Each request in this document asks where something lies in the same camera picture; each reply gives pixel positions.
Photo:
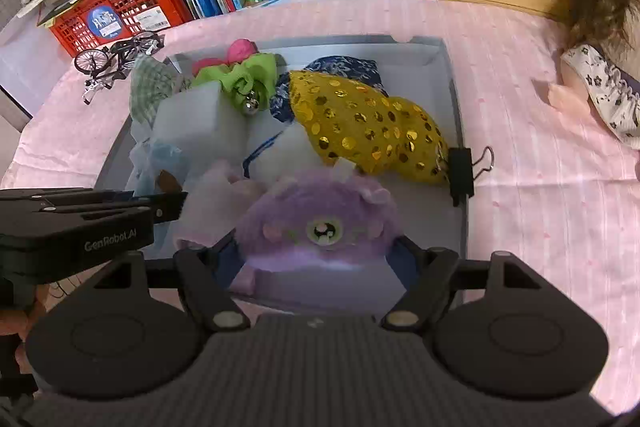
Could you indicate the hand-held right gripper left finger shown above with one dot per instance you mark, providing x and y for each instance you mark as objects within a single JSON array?
[{"x": 227, "y": 264}]

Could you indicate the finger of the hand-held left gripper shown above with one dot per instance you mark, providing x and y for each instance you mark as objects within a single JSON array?
[
  {"x": 75, "y": 194},
  {"x": 170, "y": 208}
]

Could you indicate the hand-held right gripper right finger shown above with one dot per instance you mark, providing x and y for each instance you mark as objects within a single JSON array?
[{"x": 406, "y": 263}]

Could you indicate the grey cardboard box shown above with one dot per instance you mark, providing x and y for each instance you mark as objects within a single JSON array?
[{"x": 425, "y": 217}]

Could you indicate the pale pink cloth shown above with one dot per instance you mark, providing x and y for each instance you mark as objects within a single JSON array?
[{"x": 220, "y": 187}]

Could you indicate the purple plush toy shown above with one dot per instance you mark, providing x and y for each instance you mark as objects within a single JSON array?
[{"x": 310, "y": 207}]

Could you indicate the green scrunchie with bell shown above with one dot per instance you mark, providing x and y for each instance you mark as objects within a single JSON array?
[{"x": 250, "y": 72}]

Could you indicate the navy floral cloth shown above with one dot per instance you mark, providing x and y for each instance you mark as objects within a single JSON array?
[{"x": 345, "y": 67}]

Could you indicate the person's left hand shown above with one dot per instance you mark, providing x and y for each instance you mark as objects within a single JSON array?
[{"x": 41, "y": 297}]

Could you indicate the light blue cloth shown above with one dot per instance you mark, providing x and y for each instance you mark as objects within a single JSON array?
[{"x": 165, "y": 157}]

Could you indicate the white foam block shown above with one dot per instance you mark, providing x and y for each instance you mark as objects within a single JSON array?
[{"x": 195, "y": 122}]

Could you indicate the large black binder clip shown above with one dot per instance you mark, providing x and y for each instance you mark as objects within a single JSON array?
[{"x": 460, "y": 177}]

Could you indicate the green checked cloth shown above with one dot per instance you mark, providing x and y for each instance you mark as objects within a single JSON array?
[{"x": 150, "y": 82}]

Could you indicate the white board sheet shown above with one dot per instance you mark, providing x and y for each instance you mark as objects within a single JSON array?
[{"x": 20, "y": 72}]

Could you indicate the miniature black bicycle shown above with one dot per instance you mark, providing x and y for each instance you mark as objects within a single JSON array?
[{"x": 115, "y": 57}]

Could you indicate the yellow sequin heart cushion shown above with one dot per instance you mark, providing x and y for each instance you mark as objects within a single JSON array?
[{"x": 360, "y": 117}]

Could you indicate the round blue label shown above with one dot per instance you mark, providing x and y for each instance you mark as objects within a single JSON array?
[{"x": 104, "y": 23}]

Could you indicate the red plastic basket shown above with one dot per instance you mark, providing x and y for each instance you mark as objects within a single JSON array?
[{"x": 135, "y": 2}]

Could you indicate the doll with brown hair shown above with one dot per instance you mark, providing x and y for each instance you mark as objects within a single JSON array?
[{"x": 600, "y": 82}]

